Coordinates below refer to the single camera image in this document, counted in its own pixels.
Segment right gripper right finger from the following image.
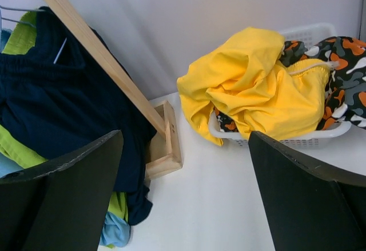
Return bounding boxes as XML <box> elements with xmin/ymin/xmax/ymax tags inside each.
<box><xmin>248</xmin><ymin>132</ymin><xmax>365</xmax><ymax>250</ymax></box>

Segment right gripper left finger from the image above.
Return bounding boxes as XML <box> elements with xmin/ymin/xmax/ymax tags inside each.
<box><xmin>1</xmin><ymin>130</ymin><xmax>124</xmax><ymax>250</ymax></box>

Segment light blue shorts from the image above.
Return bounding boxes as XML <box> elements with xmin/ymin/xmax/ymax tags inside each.
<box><xmin>1</xmin><ymin>30</ymin><xmax>130</xmax><ymax>250</ymax></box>

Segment yellow shorts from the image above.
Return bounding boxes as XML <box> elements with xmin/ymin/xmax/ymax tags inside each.
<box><xmin>177</xmin><ymin>27</ymin><xmax>331</xmax><ymax>145</ymax></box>

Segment orange camouflage shorts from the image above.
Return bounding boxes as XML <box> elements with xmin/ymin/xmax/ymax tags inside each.
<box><xmin>214</xmin><ymin>36</ymin><xmax>365</xmax><ymax>132</ymax></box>

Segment blue hanger of navy shorts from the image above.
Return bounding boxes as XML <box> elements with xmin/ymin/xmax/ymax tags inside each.
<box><xmin>53</xmin><ymin>38</ymin><xmax>67</xmax><ymax>64</ymax></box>

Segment lime green shorts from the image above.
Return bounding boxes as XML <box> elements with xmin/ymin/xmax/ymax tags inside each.
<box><xmin>0</xmin><ymin>11</ymin><xmax>129</xmax><ymax>249</ymax></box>

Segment blue hanger of green shorts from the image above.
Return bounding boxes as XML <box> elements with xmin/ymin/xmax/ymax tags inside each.
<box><xmin>0</xmin><ymin>5</ymin><xmax>46</xmax><ymax>30</ymax></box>

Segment wooden clothes rack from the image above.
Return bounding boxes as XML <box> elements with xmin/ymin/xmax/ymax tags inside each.
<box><xmin>44</xmin><ymin>0</ymin><xmax>183</xmax><ymax>180</ymax></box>

